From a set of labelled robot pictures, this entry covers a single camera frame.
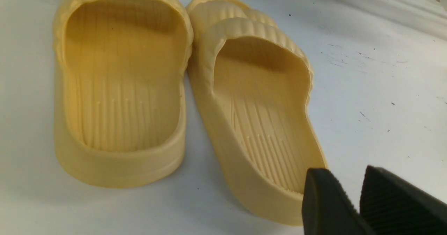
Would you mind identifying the yellow rubber slipper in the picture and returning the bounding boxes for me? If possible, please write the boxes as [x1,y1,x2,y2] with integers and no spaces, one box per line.
[53,0,193,188]
[186,0,328,226]

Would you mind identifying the left yellow rubber slipper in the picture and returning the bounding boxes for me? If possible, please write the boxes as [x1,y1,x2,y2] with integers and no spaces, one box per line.
[53,0,193,188]

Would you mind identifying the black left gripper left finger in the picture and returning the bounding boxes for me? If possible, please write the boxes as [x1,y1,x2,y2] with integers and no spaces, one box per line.
[302,168,375,235]

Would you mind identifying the right yellow rubber slipper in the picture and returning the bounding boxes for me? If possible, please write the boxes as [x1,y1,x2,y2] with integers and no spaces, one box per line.
[186,0,328,226]

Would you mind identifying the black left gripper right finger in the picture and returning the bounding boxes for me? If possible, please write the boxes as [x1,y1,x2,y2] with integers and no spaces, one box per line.
[359,166,447,235]

